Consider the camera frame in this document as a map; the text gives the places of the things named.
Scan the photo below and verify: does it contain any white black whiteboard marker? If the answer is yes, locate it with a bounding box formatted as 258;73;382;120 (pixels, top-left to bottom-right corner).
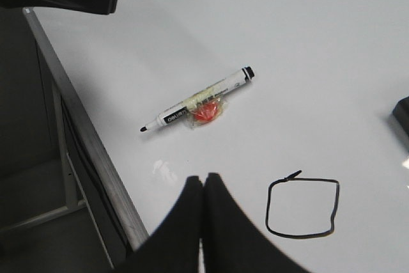
140;66;254;132

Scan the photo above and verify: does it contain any white whiteboard with aluminium frame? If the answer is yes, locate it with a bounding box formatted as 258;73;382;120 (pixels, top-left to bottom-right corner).
33;0;408;272

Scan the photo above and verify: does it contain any red round magnet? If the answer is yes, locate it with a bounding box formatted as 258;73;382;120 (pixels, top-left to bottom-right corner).
187;97;227;129

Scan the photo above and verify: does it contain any black whiteboard eraser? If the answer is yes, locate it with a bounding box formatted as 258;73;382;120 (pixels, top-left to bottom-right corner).
388;97;409;152

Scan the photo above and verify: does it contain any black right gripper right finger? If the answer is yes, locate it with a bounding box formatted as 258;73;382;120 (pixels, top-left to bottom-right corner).
203;173;307;272

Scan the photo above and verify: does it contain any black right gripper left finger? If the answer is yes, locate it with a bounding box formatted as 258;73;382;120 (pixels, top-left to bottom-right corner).
114;176;203;272

